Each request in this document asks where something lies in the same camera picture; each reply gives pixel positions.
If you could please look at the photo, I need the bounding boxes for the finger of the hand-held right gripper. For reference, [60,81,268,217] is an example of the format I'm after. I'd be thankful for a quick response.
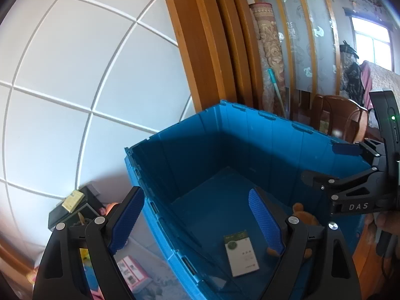
[301,166,387,201]
[332,139,387,167]

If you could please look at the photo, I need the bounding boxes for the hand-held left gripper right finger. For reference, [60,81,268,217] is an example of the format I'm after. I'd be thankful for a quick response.
[248,186,363,300]

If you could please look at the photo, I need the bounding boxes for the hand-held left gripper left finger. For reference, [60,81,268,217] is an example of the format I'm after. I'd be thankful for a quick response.
[33,186,146,300]

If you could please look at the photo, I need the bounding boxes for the blue plastic storage container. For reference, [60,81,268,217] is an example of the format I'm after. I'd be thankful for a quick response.
[124,99,380,300]

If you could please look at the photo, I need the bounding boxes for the person's right hand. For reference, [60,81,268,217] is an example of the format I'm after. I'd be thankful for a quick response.
[364,212,400,257]

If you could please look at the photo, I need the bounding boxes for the pink orange pig plush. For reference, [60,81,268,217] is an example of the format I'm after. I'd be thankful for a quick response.
[100,202,121,218]

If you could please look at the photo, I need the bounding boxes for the brown plush toy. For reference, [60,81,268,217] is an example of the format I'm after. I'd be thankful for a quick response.
[265,202,320,259]

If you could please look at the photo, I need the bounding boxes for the brown wooden chair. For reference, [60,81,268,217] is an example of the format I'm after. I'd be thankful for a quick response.
[309,94,371,146]

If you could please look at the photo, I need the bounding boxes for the white green flat box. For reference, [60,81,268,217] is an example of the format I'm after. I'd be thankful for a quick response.
[223,230,260,278]

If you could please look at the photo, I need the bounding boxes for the pink red label box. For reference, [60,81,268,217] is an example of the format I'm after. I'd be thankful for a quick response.
[117,255,149,292]

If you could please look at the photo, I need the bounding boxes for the pink hanging blanket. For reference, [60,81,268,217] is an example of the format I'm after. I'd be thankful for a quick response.
[359,60,400,101]

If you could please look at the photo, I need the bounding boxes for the dark hanging clothes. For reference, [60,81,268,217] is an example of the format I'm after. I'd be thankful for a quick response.
[339,40,366,104]

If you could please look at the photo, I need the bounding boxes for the black gift box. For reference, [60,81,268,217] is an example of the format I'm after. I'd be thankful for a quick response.
[48,186,106,231]

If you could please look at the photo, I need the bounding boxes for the bright window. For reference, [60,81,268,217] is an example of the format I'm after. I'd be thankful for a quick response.
[350,15,395,70]

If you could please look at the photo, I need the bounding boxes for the frosted glass sliding door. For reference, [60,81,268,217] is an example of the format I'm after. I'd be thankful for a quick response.
[253,0,342,95]

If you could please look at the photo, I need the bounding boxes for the rolled patterned carpet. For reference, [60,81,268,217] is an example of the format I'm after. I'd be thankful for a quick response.
[249,2,287,115]

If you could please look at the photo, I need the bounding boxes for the white padded headboard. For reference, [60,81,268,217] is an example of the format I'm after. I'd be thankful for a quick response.
[0,0,196,207]

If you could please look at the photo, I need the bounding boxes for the wooden door frame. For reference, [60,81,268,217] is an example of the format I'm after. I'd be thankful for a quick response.
[158,0,264,123]

